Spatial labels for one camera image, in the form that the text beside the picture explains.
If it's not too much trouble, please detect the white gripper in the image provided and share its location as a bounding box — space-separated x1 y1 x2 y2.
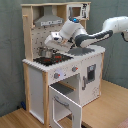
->
44 32 72 52

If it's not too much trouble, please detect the small metal toy pot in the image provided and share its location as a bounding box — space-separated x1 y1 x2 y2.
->
38 47 53 58

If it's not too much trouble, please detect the white oven door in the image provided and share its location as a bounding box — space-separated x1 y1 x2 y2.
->
49 87 82 128

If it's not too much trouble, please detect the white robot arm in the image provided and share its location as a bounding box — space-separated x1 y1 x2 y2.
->
44 16 128 52

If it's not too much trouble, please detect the wooden toy kitchen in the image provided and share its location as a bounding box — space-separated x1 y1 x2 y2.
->
22 2 105 128

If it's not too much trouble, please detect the black toy stovetop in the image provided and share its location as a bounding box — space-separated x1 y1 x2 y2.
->
34 53 71 66

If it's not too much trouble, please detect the grey range hood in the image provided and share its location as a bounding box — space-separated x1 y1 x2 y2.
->
34 6 63 27

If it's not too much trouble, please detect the grey toy sink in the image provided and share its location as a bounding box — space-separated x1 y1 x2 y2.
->
68 48 95 56

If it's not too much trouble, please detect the right red stove knob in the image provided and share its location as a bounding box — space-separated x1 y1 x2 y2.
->
71 66 79 73

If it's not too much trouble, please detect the red stove knob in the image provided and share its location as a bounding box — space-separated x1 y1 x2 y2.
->
71 66 79 73
54 73 60 79

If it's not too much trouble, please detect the left red stove knob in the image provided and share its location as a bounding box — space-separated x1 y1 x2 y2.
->
54 73 60 79

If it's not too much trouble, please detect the toy microwave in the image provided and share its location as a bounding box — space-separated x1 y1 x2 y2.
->
67 3 90 20

